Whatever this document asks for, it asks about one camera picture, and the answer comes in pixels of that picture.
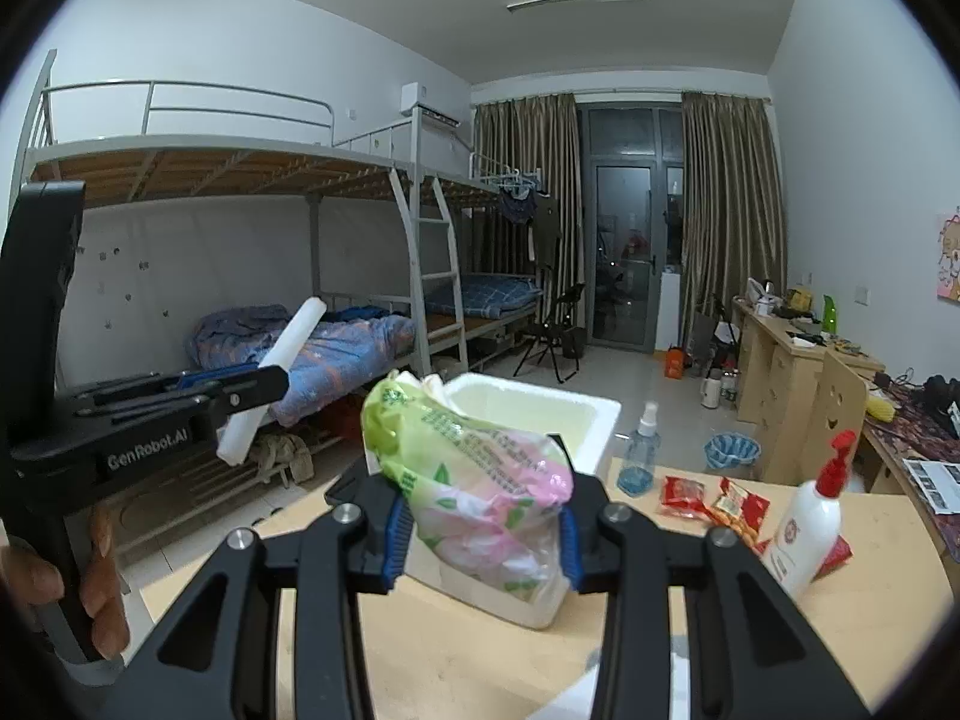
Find flat red snack packet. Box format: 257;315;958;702
814;536;854;578

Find white foam stick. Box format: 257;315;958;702
217;298;325;466

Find hanging dark clothes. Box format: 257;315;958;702
499;184;563;271

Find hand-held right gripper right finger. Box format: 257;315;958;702
551;431;871;720

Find desk with patterned cover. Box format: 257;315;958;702
862;382;960;563

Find blue checked bedding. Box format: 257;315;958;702
424;274;542;318

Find white thermos jug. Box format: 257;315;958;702
701;367;740;410

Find blue patterned quilt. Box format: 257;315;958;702
186;305;417;421

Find white pump lotion bottle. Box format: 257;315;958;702
759;431;857;599

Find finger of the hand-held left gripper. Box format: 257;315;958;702
75;364;290;425

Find wooden chair with smiley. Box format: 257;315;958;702
814;351;875;492

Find blue waste basket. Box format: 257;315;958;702
703;431;762;477

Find ceiling tube light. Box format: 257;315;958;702
507;0;652;13

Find white foam box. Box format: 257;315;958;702
405;373;623;631

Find glass balcony door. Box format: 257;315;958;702
577;101;687;352

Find beige cloth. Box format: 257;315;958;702
251;431;312;485

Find green pink tissue packet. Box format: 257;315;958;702
361;370;577;601

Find black folding chair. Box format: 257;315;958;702
514;283;587;383

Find white bunk ladder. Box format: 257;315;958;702
390;165;470;380

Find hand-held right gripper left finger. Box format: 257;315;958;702
105;457;413;720

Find small metal bunk bed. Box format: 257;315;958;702
409;101;560;361

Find white kettle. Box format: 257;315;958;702
745;277;781;316

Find orange red snack packet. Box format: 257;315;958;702
705;476;773;548

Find brown curtain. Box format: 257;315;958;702
474;94;582;278
679;90;788;361

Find white air conditioner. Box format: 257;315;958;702
400;81;464;125

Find large metal bunk bed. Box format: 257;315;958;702
11;49;428;541

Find person's left hand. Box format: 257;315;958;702
0;502;130;661

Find light wooden desk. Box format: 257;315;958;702
731;296;886;436

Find printed paper sheets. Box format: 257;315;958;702
904;459;960;515

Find cartoon wall poster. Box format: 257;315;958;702
934;214;960;301

